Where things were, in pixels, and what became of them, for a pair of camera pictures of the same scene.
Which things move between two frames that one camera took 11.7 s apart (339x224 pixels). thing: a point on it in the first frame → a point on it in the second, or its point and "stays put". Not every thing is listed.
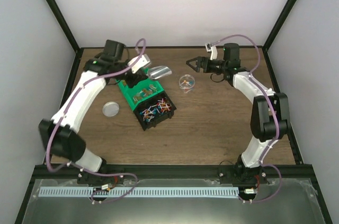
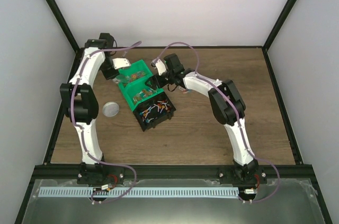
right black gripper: (205, 60) → (154, 78)
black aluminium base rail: (168, 172) stays put
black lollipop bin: (155, 110) stays put
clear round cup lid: (110, 109) stays put
